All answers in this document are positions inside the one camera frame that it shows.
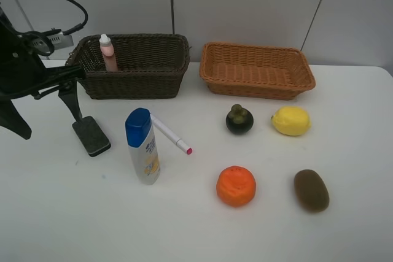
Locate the dark brown wicker basket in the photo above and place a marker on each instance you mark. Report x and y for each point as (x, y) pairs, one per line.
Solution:
(150, 66)

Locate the pink bottle white cap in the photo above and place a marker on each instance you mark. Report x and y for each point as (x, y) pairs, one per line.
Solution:
(108, 52)

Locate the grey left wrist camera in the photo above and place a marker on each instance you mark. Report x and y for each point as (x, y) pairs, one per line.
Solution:
(58, 38)

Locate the yellow lemon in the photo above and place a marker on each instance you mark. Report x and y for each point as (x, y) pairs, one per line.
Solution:
(291, 121)

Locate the orange wicker basket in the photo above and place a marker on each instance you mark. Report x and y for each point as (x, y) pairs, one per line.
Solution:
(255, 71)

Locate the brown kiwi fruit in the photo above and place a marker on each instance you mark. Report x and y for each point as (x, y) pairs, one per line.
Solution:
(311, 191)

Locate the white marker pink tip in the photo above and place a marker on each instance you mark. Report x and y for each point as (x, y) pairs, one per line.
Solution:
(174, 138)

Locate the orange tangerine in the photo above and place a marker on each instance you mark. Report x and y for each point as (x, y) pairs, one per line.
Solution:
(236, 186)

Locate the white shampoo bottle blue cap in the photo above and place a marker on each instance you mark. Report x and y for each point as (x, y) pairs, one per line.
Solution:
(142, 145)

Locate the dark purple mangosteen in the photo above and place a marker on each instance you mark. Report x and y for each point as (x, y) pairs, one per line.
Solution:
(239, 120)

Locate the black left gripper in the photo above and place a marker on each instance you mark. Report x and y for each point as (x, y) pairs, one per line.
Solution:
(23, 73)

